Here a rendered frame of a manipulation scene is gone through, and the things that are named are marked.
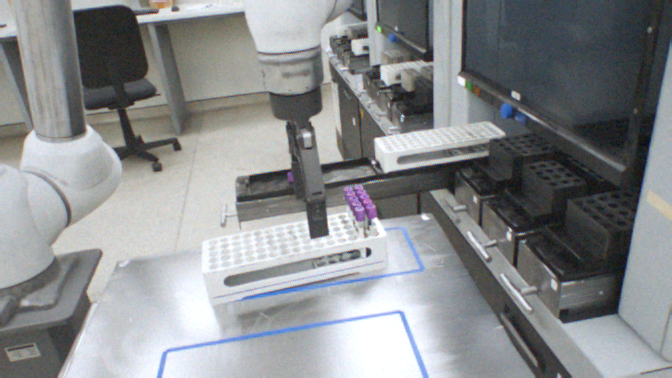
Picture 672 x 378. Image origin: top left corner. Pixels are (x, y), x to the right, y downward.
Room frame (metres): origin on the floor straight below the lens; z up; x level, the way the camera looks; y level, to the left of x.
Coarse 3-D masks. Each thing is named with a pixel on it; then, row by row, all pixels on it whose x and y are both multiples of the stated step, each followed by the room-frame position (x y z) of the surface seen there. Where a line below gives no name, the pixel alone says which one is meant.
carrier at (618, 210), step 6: (594, 198) 0.77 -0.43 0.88; (600, 198) 0.77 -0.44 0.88; (606, 198) 0.76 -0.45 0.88; (606, 204) 0.74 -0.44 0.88; (612, 204) 0.74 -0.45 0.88; (612, 210) 0.72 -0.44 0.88; (618, 210) 0.72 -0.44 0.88; (624, 210) 0.72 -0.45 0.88; (624, 216) 0.70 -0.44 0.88; (630, 216) 0.70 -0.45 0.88; (630, 222) 0.68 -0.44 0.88
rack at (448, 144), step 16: (448, 128) 1.21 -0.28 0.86; (464, 128) 1.20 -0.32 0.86; (480, 128) 1.18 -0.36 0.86; (496, 128) 1.17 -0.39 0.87; (384, 144) 1.14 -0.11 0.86; (400, 144) 1.13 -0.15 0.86; (416, 144) 1.12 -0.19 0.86; (432, 144) 1.11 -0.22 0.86; (448, 144) 1.11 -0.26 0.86; (464, 144) 1.11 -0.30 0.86; (480, 144) 1.18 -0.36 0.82; (384, 160) 1.09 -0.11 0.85; (400, 160) 1.16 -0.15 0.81; (416, 160) 1.16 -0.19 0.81; (432, 160) 1.10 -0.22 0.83; (448, 160) 1.11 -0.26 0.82
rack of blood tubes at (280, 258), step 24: (336, 216) 0.79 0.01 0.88; (216, 240) 0.75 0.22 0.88; (240, 240) 0.74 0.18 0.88; (264, 240) 0.73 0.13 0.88; (288, 240) 0.72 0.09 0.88; (312, 240) 0.72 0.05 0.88; (336, 240) 0.71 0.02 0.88; (360, 240) 0.70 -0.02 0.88; (384, 240) 0.71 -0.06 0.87; (216, 264) 0.68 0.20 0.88; (240, 264) 0.67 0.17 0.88; (264, 264) 0.67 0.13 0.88; (288, 264) 0.74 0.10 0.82; (312, 264) 0.73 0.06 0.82; (336, 264) 0.69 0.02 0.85; (360, 264) 0.70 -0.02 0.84; (384, 264) 0.71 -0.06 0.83; (216, 288) 0.65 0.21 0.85; (240, 288) 0.66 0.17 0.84; (264, 288) 0.67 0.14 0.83
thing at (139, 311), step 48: (432, 240) 0.77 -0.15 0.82; (144, 288) 0.72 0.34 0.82; (192, 288) 0.70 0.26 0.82; (288, 288) 0.68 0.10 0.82; (336, 288) 0.66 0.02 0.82; (384, 288) 0.65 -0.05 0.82; (432, 288) 0.64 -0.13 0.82; (96, 336) 0.61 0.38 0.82; (144, 336) 0.60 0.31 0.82; (192, 336) 0.59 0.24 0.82; (240, 336) 0.58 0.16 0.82; (288, 336) 0.57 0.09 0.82; (336, 336) 0.56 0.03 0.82; (384, 336) 0.55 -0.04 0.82; (432, 336) 0.54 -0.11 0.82; (480, 336) 0.53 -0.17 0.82
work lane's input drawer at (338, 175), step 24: (336, 168) 1.17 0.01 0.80; (360, 168) 1.15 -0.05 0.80; (432, 168) 1.09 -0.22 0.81; (456, 168) 1.09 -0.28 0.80; (240, 192) 1.05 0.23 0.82; (264, 192) 1.04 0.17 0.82; (288, 192) 1.05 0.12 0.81; (336, 192) 1.05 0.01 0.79; (384, 192) 1.07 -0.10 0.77; (408, 192) 1.08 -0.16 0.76; (240, 216) 1.02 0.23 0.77; (264, 216) 1.03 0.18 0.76
